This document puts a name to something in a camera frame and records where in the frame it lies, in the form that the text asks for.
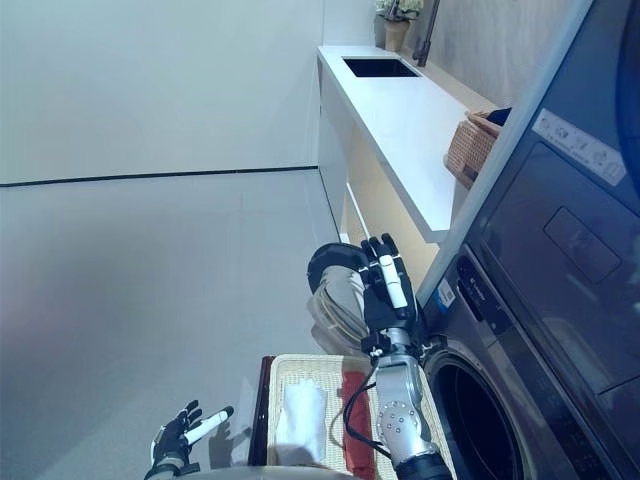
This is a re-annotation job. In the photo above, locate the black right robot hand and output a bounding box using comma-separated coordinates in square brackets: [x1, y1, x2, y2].
[359, 232, 419, 335]

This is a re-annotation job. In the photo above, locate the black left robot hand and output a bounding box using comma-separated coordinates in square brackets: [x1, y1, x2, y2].
[149, 400, 235, 461]

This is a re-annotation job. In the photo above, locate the white cloth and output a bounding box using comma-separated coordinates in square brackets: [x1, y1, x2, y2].
[275, 377, 329, 464]

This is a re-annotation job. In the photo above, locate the red cloth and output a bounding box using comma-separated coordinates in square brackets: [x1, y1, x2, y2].
[339, 369, 376, 476]

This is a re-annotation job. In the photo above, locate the front-load washing machine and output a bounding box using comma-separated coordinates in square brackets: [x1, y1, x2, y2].
[459, 0, 640, 416]

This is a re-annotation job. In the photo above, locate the round glass washer door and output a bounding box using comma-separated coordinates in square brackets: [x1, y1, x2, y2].
[305, 242, 374, 359]

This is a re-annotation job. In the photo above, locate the dark glossy stool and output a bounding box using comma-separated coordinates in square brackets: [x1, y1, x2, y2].
[248, 355, 276, 469]

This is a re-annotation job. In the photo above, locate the cream woven tray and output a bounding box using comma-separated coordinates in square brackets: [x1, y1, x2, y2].
[267, 353, 456, 480]

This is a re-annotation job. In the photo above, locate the brown wicker basket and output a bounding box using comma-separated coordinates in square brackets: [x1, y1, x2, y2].
[443, 107, 514, 190]

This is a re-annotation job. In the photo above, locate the white counter cabinet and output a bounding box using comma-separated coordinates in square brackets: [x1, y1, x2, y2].
[315, 44, 501, 246]

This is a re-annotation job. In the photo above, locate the black sink basin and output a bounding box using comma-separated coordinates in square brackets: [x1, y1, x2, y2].
[342, 55, 420, 79]

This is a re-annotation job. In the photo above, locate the dark bronze faucet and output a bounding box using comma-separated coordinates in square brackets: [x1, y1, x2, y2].
[412, 0, 441, 67]

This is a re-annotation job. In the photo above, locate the potted plant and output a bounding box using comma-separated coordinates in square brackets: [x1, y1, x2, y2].
[374, 0, 425, 51]

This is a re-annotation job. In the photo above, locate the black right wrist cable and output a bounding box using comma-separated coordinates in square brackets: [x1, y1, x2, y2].
[327, 349, 396, 459]

